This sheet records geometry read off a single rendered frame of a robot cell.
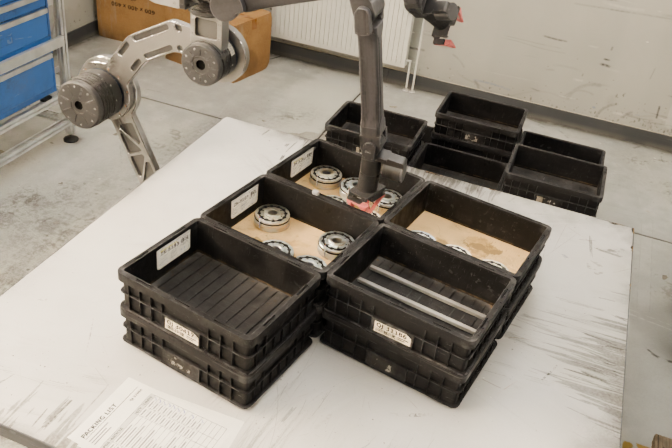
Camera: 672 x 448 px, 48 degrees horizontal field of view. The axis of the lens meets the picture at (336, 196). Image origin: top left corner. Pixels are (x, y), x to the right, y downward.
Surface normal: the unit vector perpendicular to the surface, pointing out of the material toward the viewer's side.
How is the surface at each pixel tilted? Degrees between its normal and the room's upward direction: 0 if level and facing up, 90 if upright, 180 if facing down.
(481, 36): 90
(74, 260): 0
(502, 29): 90
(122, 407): 0
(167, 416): 0
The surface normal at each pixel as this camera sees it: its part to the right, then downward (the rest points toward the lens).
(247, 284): 0.11, -0.84
